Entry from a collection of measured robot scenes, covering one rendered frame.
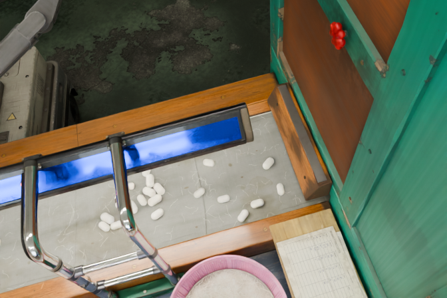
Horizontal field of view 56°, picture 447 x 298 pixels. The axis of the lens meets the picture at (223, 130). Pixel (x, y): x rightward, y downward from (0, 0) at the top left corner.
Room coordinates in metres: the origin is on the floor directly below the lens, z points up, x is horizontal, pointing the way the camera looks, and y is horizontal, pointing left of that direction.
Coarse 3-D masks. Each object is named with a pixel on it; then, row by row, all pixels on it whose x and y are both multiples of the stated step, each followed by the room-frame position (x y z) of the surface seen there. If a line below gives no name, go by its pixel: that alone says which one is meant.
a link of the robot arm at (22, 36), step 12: (36, 12) 0.82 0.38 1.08; (24, 24) 0.80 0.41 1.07; (36, 24) 0.80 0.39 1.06; (12, 36) 0.80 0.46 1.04; (24, 36) 0.78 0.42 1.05; (36, 36) 0.84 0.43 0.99; (0, 48) 0.78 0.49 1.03; (12, 48) 0.78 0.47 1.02; (24, 48) 0.78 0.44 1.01; (0, 60) 0.76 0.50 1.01; (12, 60) 0.76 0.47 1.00; (0, 72) 0.74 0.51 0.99
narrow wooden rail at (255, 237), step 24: (288, 216) 0.33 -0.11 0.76; (192, 240) 0.32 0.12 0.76; (216, 240) 0.31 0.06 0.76; (240, 240) 0.30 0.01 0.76; (264, 240) 0.29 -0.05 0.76; (120, 264) 0.29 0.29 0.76; (144, 264) 0.28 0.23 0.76; (192, 264) 0.27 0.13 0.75; (24, 288) 0.28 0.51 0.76; (48, 288) 0.27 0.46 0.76; (72, 288) 0.26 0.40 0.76; (120, 288) 0.25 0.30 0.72
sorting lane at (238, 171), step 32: (256, 128) 0.60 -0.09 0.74; (192, 160) 0.54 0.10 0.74; (224, 160) 0.52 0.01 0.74; (256, 160) 0.51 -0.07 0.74; (288, 160) 0.49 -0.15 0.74; (96, 192) 0.50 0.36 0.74; (192, 192) 0.45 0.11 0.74; (224, 192) 0.43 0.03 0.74; (256, 192) 0.42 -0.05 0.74; (288, 192) 0.40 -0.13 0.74; (0, 224) 0.46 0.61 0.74; (64, 224) 0.43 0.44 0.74; (96, 224) 0.41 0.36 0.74; (160, 224) 0.38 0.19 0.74; (192, 224) 0.37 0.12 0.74; (224, 224) 0.35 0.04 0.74; (0, 256) 0.37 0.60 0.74; (64, 256) 0.35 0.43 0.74; (96, 256) 0.33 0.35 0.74; (0, 288) 0.30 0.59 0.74
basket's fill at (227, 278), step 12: (204, 276) 0.24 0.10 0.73; (216, 276) 0.24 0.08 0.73; (228, 276) 0.23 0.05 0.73; (240, 276) 0.23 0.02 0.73; (252, 276) 0.22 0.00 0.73; (192, 288) 0.22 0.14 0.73; (204, 288) 0.22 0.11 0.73; (216, 288) 0.21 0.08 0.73; (228, 288) 0.20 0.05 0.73; (240, 288) 0.20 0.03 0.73; (252, 288) 0.20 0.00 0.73; (264, 288) 0.19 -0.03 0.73
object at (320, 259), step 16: (288, 240) 0.27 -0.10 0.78; (304, 240) 0.27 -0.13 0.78; (320, 240) 0.26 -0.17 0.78; (336, 240) 0.25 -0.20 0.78; (288, 256) 0.24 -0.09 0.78; (304, 256) 0.23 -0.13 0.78; (320, 256) 0.23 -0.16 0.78; (336, 256) 0.22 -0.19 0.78; (288, 272) 0.21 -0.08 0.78; (304, 272) 0.20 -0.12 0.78; (320, 272) 0.19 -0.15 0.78; (336, 272) 0.19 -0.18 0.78; (352, 272) 0.18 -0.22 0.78; (304, 288) 0.17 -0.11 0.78; (320, 288) 0.16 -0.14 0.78; (336, 288) 0.16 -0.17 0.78; (352, 288) 0.15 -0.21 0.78
